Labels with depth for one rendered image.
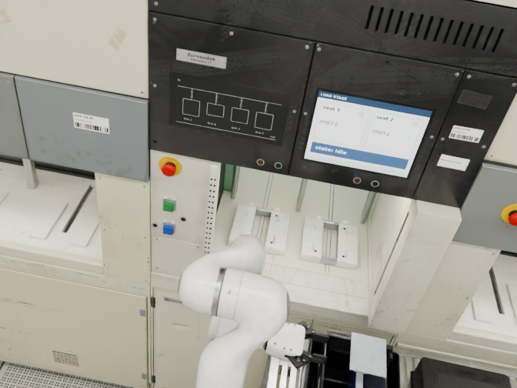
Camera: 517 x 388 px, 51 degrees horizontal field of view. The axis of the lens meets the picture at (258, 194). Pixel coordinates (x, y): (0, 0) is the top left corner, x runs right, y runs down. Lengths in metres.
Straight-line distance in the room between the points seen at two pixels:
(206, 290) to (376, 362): 0.64
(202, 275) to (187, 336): 1.10
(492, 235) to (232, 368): 0.88
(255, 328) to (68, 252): 1.09
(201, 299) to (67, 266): 1.04
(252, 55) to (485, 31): 0.52
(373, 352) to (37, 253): 1.19
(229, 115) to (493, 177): 0.71
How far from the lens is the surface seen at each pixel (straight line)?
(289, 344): 1.53
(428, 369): 1.90
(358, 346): 1.58
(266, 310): 1.07
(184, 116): 1.47
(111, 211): 1.77
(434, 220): 1.55
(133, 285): 2.01
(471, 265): 1.76
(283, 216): 2.13
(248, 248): 1.18
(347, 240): 2.10
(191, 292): 1.08
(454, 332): 2.02
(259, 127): 1.44
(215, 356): 1.14
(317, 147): 1.45
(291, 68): 1.34
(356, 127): 1.41
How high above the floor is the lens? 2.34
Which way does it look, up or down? 41 degrees down
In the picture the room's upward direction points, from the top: 9 degrees clockwise
